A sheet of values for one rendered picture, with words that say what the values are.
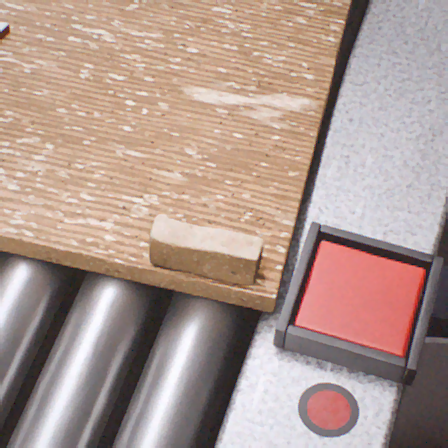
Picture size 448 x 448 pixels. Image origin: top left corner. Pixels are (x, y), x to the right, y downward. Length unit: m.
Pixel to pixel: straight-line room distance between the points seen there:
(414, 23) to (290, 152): 0.16
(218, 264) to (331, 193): 0.11
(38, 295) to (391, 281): 0.19
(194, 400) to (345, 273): 0.11
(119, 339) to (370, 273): 0.14
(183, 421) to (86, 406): 0.05
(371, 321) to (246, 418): 0.08
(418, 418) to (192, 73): 0.79
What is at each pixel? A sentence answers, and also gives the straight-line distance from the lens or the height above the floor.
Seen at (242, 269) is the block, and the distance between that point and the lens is 0.65.
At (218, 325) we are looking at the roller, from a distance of 0.67.
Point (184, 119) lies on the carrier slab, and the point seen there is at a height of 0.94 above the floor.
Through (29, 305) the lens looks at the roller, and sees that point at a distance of 0.68.
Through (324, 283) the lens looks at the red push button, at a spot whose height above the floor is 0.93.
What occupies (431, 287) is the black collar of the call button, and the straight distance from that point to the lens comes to 0.68.
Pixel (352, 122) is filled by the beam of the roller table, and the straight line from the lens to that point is 0.77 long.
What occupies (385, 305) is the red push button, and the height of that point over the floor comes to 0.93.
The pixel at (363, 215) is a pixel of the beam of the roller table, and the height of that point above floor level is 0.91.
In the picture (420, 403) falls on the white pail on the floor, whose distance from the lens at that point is 1.44.
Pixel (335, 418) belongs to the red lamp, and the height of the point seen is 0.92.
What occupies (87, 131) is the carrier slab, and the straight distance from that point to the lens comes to 0.73.
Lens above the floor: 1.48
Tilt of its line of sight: 53 degrees down
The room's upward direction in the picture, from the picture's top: 6 degrees clockwise
